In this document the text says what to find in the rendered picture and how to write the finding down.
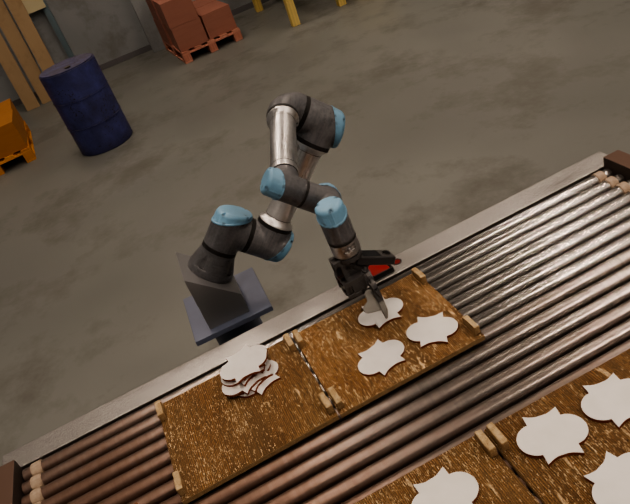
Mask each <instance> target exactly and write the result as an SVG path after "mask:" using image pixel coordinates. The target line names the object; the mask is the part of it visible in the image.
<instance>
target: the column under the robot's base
mask: <svg viewBox="0 0 630 504"><path fill-rule="evenodd" d="M234 277H235V279H236V281H237V284H238V286H239V288H240V291H241V293H242V295H243V297H244V300H245V302H246V304H247V306H248V309H249V312H247V313H244V314H242V315H240V316H238V317H236V318H234V319H232V320H230V321H228V322H226V323H223V324H221V325H219V326H217V327H215V328H213V329H211V330H210V328H209V326H208V324H207V322H206V321H205V319H204V317H203V315H202V313H201V311H200V309H199V308H198V306H197V304H196V302H195V300H194V298H193V296H192V295H191V296H189V297H187V298H185V299H183V302H184V305H185V308H186V312H187V315H188V319H189V322H190V326H191V329H192V332H193V336H194V339H195V343H196V344H197V346H200V345H202V344H204V343H206V342H208V341H210V340H212V339H214V338H216V340H217V342H218V344H219V345H221V344H223V343H225V342H227V341H229V340H231V339H233V338H235V337H237V336H239V335H241V334H243V333H245V332H247V331H249V330H251V329H253V328H255V327H257V326H259V325H260V324H262V323H263V322H262V320H261V318H260V316H262V315H264V314H267V313H269V312H271V311H273V307H272V305H271V303H270V301H269V299H268V297H267V295H266V293H265V291H264V289H263V288H262V286H261V284H260V282H259V280H258V278H257V276H256V274H255V272H254V270H253V268H252V267H251V268H249V269H247V270H245V271H243V272H240V273H238V274H236V275H234Z"/></svg>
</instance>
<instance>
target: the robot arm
mask: <svg viewBox="0 0 630 504"><path fill-rule="evenodd" d="M266 123H267V126H268V128H269V129H270V167H269V168H268V169H267V170H266V171H265V173H264V175H263V177H262V180H261V185H260V191H261V193H262V194H263V195H265V196H268V197H270V198H271V199H272V200H271V202H270V204H269V206H268V209H267V211H265V212H262V213H260V215H259V217H258V219H254V218H253V215H252V213H251V212H250V211H248V210H245V209H244V208H242V207H239V206H234V205H222V206H219V207H218V208H217V209H216V211H215V213H214V215H213V216H212V218H211V222H210V225H209V227H208V230H207V232H206V234H205V237H204V239H203V242H202V244H201V246H200V247H199V248H198V249H197V250H196V251H195V252H194V253H193V255H192V256H191V257H190V259H189V261H188V268H189V269H190V270H191V271H192V272H193V273H194V274H195V275H197V276H198V277H200V278H202V279H204V280H207V281H209V282H213V283H217V284H227V283H229V282H230V281H231V279H232V277H233V274H234V261H235V257H236V254H237V252H238V251H240V252H243V253H246V254H249V255H253V256H256V257H259V258H262V259H264V260H266V261H268V260H269V261H272V262H279V261H281V260H282V259H283V258H284V257H285V256H286V255H287V254H288V252H289V250H290V249H291V246H292V242H293V240H294V234H293V232H292V229H293V227H292V225H291V220H292V218H293V216H294V213H295V211H296V209H297V208H300V209H303V210H305V211H308V212H311V213H314V214H316V219H317V221H318V223H319V224H320V226H321V229H322V231H323V233H324V236H325V238H326V240H327V242H328V245H329V247H330V249H331V252H332V254H333V257H331V258H329V259H328V260H329V262H330V264H331V266H332V269H333V271H334V276H335V278H336V280H337V283H338V285H339V287H340V288H341V289H342V291H343V292H344V294H345V295H346V296H348V297H349V299H350V300H351V299H353V298H354V297H358V296H359V295H361V294H363V293H362V292H364V291H365V290H366V289H367V287H368V286H369V287H370V289H368V290H366V291H365V297H366V299H367V302H366V304H365V305H364V307H363V311H364V312H365V313H367V314H369V313H372V312H376V311H380V310H381V311H382V313H383V315H384V317H385V318H386V319H387V318H388V309H387V306H386V304H385V302H384V299H383V297H382V295H381V292H380V290H379V288H378V286H377V285H376V283H375V280H374V278H373V276H372V274H371V272H370V270H369V269H368V265H393V264H394V263H395V259H396V257H395V256H394V255H393V254H392V253H391V252H390V251H389V250H361V247H360V243H359V240H358V238H357V235H356V233H355V230H354V228H353V225H352V223H351V220H350V218H349V215H348V212H347V208H346V206H345V205H344V203H343V201H342V197H341V194H340V192H339V191H338V190H337V188H336V187H335V186H334V185H333V184H330V183H320V184H316V183H313V182H311V181H310V179H311V177H312V174H313V172H314V170H315V168H316V166H317V163H318V161H319V159H320V157H321V156H322V155H324V154H327V153H328V151H329V149H330V148H336V147H337V146H338V145H339V144H340V142H341V139H342V137H343V133H344V129H345V116H344V113H343V112H342V111H341V110H339V109H337V108H335V107H334V106H332V105H328V104H326V103H324V102H321V101H319V100H317V99H314V98H312V97H310V96H307V95H305V94H303V93H300V92H288V93H284V94H282V95H280V96H278V97H277V98H275V99H274V100H273V101H272V102H271V104H270V105H269V107H268V109H267V114H266ZM374 298H375V299H374Z"/></svg>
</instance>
